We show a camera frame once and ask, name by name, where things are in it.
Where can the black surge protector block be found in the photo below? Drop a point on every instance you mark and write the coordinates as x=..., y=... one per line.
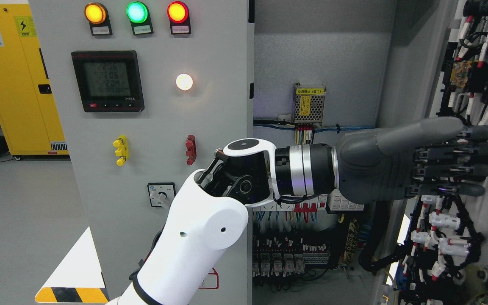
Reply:
x=337, y=203

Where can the white socket breaker row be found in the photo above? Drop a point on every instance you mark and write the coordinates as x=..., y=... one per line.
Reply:
x=308, y=206

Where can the yellow safety cabinet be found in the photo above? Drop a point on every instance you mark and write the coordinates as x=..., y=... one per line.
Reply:
x=28, y=114

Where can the metal mesh power supply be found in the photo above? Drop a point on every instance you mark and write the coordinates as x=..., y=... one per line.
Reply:
x=308, y=103

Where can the white indicator lamp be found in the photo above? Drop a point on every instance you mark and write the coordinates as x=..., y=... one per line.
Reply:
x=184, y=82

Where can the red terminal post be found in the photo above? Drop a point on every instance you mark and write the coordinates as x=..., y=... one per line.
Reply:
x=191, y=152

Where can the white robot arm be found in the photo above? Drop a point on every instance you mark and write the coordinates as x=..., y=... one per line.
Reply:
x=210, y=213

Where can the green indicator lamp left door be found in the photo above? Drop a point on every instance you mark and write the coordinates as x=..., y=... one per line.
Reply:
x=140, y=18

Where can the red indicator lamp left door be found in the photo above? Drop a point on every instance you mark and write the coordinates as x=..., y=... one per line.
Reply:
x=179, y=18

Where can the grey robot hand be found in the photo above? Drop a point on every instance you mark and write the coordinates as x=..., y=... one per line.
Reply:
x=432, y=156

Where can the yellow indicator lamp left door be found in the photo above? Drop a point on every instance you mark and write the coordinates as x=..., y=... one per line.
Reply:
x=98, y=19

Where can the grey cabinet door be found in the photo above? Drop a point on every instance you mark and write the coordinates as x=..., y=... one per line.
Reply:
x=218, y=54
x=433, y=249

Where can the yellow terminal post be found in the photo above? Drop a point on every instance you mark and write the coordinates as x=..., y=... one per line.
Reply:
x=121, y=150

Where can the lower relay terminal row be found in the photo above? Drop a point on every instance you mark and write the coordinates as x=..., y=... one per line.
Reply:
x=290, y=253

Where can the black digital power meter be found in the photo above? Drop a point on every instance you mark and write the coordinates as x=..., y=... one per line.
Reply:
x=108, y=81

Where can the red electric hazard sticker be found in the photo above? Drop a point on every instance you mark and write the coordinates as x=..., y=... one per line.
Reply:
x=211, y=281

